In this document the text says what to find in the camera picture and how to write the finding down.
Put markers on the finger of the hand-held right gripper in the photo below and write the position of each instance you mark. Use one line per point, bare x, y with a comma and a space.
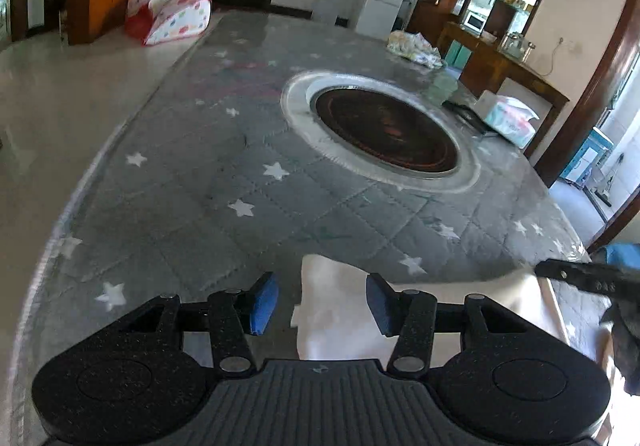
585, 276

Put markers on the blue storage cabinet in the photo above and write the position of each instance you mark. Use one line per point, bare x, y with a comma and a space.
587, 155

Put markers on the blue cloth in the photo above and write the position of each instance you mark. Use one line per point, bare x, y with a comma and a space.
622, 256

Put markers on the grey star-print table cover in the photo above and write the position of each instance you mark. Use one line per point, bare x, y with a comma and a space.
200, 175

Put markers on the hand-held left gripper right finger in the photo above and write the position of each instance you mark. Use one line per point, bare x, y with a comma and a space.
380, 303

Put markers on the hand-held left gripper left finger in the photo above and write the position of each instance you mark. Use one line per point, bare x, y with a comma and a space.
262, 301

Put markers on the round built-in table stove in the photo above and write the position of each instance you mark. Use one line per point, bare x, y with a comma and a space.
385, 125

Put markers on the white teal tissue pack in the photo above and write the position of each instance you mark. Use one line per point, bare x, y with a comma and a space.
512, 120

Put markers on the dark wooden sideboard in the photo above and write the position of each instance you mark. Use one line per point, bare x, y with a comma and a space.
500, 63

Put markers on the white microwave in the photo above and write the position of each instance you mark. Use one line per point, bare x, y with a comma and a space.
475, 20

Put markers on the crumpled patterned cloth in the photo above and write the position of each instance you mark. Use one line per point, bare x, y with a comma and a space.
415, 48

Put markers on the white cloth garment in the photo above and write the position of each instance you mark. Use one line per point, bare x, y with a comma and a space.
330, 306

